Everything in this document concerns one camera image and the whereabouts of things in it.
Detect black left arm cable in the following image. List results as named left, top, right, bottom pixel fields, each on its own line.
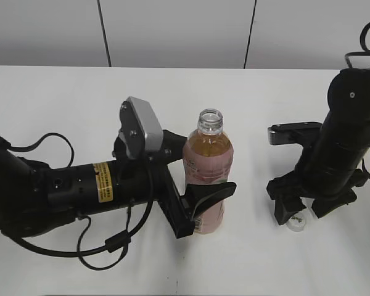
left=0, top=132, right=155, bottom=272

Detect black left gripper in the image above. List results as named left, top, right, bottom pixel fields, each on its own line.
left=111, top=129, right=237, bottom=239

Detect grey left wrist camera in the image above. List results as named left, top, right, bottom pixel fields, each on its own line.
left=119, top=96, right=163, bottom=159

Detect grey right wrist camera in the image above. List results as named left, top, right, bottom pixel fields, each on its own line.
left=268, top=121, right=322, bottom=146

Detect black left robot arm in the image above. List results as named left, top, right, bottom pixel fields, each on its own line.
left=0, top=131, right=236, bottom=238

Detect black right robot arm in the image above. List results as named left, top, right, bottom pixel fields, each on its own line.
left=266, top=68, right=370, bottom=225

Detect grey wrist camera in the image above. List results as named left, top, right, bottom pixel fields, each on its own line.
left=268, top=121, right=322, bottom=146
left=119, top=96, right=163, bottom=159

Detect white bottle cap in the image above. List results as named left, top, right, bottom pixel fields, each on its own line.
left=286, top=212, right=306, bottom=232

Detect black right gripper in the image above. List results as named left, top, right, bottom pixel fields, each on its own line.
left=267, top=169, right=368, bottom=224

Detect pink label oolong tea bottle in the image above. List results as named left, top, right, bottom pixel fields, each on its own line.
left=182, top=107, right=234, bottom=236

